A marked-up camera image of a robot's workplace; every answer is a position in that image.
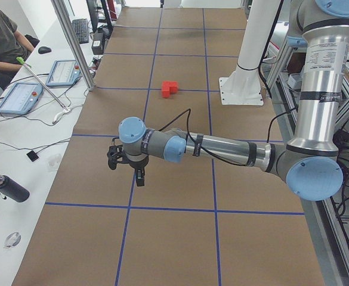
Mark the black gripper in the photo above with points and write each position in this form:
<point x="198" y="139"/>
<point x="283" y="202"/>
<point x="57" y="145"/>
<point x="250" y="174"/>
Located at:
<point x="137" y="164"/>

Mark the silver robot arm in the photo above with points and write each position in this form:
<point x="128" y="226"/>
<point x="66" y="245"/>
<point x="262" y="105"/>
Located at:
<point x="172" y="59"/>

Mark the teach pendant far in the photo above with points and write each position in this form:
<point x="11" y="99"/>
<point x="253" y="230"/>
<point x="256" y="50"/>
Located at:
<point x="64" y="73"/>

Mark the teach pendant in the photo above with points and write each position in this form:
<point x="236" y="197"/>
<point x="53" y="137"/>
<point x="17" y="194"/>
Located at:
<point x="64" y="73"/>
<point x="21" y="98"/>

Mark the black water bottle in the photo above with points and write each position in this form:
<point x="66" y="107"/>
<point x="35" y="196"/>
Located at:
<point x="11" y="189"/>

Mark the teach pendant near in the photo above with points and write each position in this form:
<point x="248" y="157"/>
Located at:
<point x="21" y="98"/>

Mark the black computer mouse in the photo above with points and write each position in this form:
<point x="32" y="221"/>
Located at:
<point x="44" y="50"/>

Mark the black keyboard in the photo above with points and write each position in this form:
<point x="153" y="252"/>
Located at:
<point x="80" y="28"/>

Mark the metal rod green tip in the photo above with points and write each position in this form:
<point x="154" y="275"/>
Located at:
<point x="28" y="67"/>

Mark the seated person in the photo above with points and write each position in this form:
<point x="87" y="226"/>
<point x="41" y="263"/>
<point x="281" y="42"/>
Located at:
<point x="13" y="44"/>

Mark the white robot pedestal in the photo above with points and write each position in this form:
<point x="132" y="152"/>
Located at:
<point x="243" y="86"/>

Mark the aluminium frame post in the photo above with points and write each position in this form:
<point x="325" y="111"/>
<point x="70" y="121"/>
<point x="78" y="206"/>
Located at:
<point x="65" y="23"/>

